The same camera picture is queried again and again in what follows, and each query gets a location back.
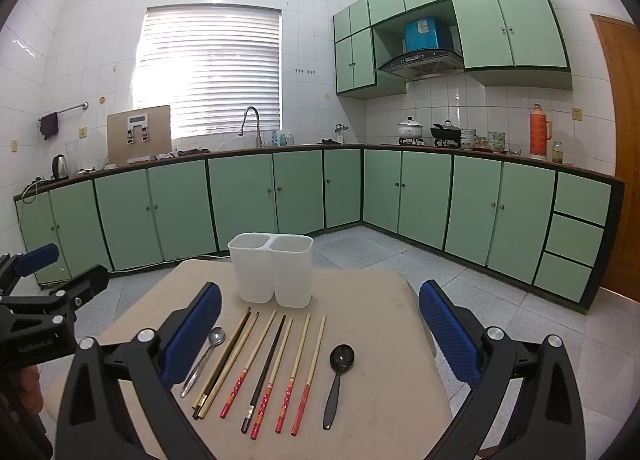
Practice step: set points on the white lidded pot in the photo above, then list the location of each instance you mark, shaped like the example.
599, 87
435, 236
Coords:
410, 130

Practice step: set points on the dark cloths on counter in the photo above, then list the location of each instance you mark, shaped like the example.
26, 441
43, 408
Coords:
192, 152

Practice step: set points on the person's left hand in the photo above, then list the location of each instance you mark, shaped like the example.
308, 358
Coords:
29, 387

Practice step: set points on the stack of white bowls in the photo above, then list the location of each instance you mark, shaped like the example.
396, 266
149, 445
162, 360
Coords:
468, 139

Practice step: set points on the metal towel rail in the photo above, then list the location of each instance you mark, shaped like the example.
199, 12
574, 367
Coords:
70, 109

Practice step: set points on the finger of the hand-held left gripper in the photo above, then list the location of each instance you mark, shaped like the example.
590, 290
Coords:
37, 258
85, 285

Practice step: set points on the clear glass pitcher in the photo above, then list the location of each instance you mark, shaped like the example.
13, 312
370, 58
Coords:
72, 160

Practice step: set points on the black wok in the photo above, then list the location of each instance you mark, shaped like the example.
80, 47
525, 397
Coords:
446, 132

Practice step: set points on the black range hood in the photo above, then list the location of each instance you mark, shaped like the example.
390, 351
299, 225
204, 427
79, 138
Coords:
420, 62

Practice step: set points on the white two-compartment utensil holder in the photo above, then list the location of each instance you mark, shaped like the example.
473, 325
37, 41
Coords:
272, 267

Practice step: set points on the wall hooks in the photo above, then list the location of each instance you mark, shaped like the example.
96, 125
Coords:
305, 71

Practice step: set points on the small chrome tap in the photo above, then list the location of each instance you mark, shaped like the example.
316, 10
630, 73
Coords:
340, 132

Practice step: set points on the orange thermos flask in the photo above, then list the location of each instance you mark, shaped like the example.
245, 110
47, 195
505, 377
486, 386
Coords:
540, 137

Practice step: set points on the wooden door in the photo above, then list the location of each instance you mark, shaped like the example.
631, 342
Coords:
622, 150

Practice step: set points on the gas stove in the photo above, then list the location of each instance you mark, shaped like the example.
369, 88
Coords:
430, 143

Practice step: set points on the black plastic spoon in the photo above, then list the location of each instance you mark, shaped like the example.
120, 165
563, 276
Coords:
342, 357

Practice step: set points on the glass jar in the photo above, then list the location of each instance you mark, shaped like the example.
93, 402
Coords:
557, 154

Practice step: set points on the green upper kitchen cabinets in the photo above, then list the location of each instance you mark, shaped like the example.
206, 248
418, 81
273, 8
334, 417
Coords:
505, 25

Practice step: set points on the bottles beside sink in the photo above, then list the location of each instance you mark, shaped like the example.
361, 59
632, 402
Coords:
282, 138

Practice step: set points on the dark brown gold-ended chopstick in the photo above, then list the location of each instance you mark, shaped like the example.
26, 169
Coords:
227, 355

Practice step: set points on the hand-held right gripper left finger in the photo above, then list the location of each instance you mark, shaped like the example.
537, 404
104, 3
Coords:
199, 330

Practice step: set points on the brown cardboard board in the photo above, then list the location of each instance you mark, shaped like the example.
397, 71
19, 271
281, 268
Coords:
160, 140

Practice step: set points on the dark towel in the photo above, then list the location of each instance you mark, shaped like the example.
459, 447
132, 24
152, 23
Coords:
49, 126

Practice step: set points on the small glass cup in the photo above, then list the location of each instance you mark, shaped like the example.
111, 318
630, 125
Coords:
515, 150

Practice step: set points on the green kitchen cabinets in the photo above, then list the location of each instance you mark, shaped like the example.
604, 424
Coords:
240, 200
505, 25

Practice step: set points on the green lower kitchen cabinets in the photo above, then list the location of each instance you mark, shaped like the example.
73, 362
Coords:
240, 200

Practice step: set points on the metal spoon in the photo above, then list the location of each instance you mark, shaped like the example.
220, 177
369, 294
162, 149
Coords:
216, 336

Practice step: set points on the blue box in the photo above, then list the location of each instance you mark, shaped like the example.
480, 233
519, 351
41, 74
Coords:
425, 35

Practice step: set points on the patterned bowls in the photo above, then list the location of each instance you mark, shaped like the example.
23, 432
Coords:
496, 142

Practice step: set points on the steel kitchen faucet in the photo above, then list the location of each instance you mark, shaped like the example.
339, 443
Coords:
257, 125

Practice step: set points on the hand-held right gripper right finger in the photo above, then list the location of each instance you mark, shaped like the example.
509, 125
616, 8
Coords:
445, 335

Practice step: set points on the red-patterned bamboo chopstick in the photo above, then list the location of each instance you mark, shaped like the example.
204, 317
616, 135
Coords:
250, 360
274, 375
310, 372
294, 370

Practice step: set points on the steel electric kettle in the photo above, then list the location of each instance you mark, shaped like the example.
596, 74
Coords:
60, 167

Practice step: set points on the light wooden gold-ended chopstick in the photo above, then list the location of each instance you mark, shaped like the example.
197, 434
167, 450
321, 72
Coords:
234, 362

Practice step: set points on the white window blind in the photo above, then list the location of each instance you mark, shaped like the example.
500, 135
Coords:
210, 70

